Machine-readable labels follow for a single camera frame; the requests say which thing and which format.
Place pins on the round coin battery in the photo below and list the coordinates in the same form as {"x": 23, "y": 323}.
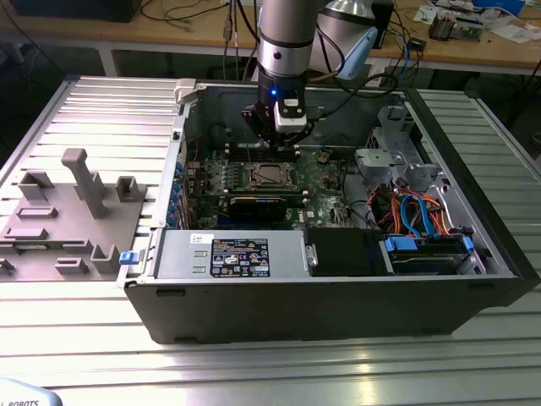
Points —
{"x": 323, "y": 157}

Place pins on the large black box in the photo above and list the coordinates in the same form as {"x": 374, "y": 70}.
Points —
{"x": 72, "y": 10}

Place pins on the copper coil heatsink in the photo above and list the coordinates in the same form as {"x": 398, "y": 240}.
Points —
{"x": 441, "y": 27}

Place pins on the grey parts rack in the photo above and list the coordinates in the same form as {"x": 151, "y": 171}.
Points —
{"x": 55, "y": 228}

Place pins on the wooden workbench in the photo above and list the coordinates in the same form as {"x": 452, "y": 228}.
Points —
{"x": 127, "y": 34}

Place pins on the black graphics card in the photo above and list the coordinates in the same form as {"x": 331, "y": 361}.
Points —
{"x": 258, "y": 209}

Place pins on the blue box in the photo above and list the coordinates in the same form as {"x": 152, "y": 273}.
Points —
{"x": 503, "y": 4}

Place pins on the blue plastic case latch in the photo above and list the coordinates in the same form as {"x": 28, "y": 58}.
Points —
{"x": 129, "y": 258}

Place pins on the green motherboard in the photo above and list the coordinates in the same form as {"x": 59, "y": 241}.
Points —
{"x": 321, "y": 190}

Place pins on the thin metal locking lever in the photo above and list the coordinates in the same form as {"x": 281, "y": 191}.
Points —
{"x": 249, "y": 150}

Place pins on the small black adapter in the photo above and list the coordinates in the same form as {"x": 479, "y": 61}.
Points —
{"x": 418, "y": 44}

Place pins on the hard disk in blue carrier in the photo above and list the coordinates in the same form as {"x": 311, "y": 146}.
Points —
{"x": 399, "y": 244}

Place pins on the silver CPU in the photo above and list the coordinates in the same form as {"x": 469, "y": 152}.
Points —
{"x": 271, "y": 174}

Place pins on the pale blue teach pendant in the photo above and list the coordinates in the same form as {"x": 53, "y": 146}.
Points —
{"x": 25, "y": 393}

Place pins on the grey metal caddy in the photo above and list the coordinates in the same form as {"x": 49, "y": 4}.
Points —
{"x": 469, "y": 27}

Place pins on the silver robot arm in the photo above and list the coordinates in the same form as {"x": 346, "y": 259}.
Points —
{"x": 285, "y": 55}

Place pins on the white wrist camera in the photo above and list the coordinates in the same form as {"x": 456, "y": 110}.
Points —
{"x": 289, "y": 124}

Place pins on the upright black desktop box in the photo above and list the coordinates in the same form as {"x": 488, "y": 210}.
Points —
{"x": 384, "y": 25}

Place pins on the black open PC case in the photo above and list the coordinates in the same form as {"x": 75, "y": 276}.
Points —
{"x": 296, "y": 313}

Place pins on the white paper sheet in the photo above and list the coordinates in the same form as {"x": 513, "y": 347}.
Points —
{"x": 513, "y": 33}

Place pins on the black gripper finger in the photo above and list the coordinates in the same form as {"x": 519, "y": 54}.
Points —
{"x": 306, "y": 129}
{"x": 260, "y": 120}

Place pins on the grey case release latch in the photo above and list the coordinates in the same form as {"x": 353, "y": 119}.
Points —
{"x": 185, "y": 91}

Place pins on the black plastic shroud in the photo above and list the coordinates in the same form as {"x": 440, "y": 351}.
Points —
{"x": 338, "y": 254}

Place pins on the grey power supply unit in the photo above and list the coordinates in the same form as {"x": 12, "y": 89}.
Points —
{"x": 181, "y": 254}

